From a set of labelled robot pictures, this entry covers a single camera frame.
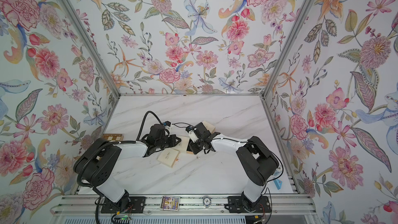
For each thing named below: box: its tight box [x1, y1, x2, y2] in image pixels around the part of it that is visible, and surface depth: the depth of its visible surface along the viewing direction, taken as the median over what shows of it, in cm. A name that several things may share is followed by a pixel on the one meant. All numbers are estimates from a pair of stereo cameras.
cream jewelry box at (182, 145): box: [171, 135, 190, 153], surface depth 92 cm
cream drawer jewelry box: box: [157, 147, 180, 168], surface depth 88 cm
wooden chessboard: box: [102, 133, 124, 142], surface depth 97 cm
